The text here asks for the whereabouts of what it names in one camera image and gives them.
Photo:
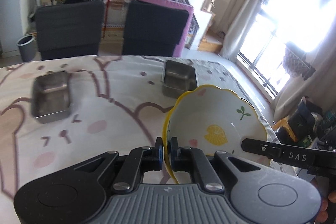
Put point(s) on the right dark chair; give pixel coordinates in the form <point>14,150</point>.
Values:
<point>152,30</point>

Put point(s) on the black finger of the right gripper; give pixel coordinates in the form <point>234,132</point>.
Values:
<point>263,148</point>

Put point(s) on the steel square tray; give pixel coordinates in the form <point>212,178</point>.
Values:
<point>51,97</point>
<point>178,78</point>

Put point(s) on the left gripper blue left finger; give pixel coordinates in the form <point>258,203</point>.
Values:
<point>131,168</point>

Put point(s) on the beige curtain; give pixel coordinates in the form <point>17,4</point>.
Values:
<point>235,23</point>

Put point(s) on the dark chair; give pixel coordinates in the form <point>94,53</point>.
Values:
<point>69,30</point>
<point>152,30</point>

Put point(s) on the person right hand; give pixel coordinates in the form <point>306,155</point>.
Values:
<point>323,215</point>

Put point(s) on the left dark chair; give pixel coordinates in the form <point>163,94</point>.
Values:
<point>69,30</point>

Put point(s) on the grey trash bin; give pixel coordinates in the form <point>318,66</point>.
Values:
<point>26,47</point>

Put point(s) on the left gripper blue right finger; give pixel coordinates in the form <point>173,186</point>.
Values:
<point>199,166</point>

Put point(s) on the yellow-rimmed lemon pattern bowl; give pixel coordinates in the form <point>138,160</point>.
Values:
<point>214,119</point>

